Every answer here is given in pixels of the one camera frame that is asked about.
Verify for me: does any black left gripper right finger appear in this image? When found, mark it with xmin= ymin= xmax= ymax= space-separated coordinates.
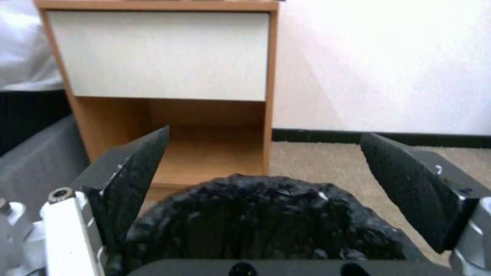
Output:
xmin=360 ymin=132 xmax=491 ymax=276

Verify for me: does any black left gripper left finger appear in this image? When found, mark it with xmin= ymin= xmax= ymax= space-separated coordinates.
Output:
xmin=0 ymin=125 xmax=171 ymax=276

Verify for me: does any black baseboard strip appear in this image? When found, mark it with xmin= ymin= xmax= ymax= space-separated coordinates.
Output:
xmin=271 ymin=128 xmax=491 ymax=148

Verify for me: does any grey bed base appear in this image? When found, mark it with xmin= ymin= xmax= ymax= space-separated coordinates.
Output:
xmin=0 ymin=89 xmax=90 ymax=205

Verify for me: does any wooden nightstand with white drawer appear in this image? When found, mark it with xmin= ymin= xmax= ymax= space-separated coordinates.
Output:
xmin=33 ymin=0 xmax=279 ymax=191

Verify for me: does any white bedsheet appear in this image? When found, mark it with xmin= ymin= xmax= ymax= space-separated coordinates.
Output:
xmin=0 ymin=0 xmax=65 ymax=91

